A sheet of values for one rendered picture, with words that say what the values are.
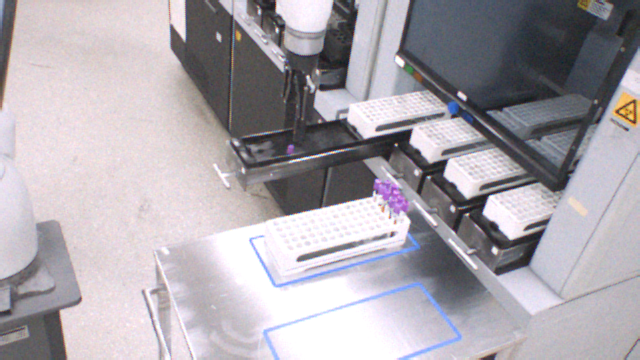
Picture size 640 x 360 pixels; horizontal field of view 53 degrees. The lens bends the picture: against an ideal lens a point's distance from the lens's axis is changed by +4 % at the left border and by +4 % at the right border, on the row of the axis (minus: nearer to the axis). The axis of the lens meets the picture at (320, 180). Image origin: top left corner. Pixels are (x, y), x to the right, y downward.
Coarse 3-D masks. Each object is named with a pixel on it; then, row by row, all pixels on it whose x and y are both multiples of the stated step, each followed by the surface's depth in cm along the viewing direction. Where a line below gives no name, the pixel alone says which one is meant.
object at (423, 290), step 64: (192, 256) 123; (256, 256) 125; (384, 256) 130; (448, 256) 133; (192, 320) 111; (256, 320) 113; (320, 320) 114; (384, 320) 116; (448, 320) 119; (512, 320) 121
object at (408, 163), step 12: (396, 144) 167; (408, 144) 166; (396, 156) 167; (408, 156) 163; (420, 156) 162; (384, 168) 166; (396, 168) 168; (408, 168) 163; (420, 168) 159; (432, 168) 161; (444, 168) 162; (396, 180) 163; (408, 180) 164; (420, 180) 160
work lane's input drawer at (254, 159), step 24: (336, 120) 171; (240, 144) 156; (264, 144) 160; (288, 144) 161; (312, 144) 162; (336, 144) 163; (360, 144) 165; (384, 144) 168; (216, 168) 157; (240, 168) 153; (264, 168) 152; (288, 168) 156; (312, 168) 160
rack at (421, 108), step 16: (400, 96) 176; (416, 96) 179; (432, 96) 179; (352, 112) 168; (368, 112) 168; (384, 112) 169; (400, 112) 169; (416, 112) 171; (432, 112) 172; (448, 112) 176; (368, 128) 164; (384, 128) 172; (400, 128) 170
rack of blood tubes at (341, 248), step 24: (288, 216) 127; (312, 216) 128; (336, 216) 130; (360, 216) 131; (384, 216) 131; (264, 240) 127; (288, 240) 122; (312, 240) 122; (336, 240) 123; (360, 240) 130; (384, 240) 130; (288, 264) 120; (312, 264) 124
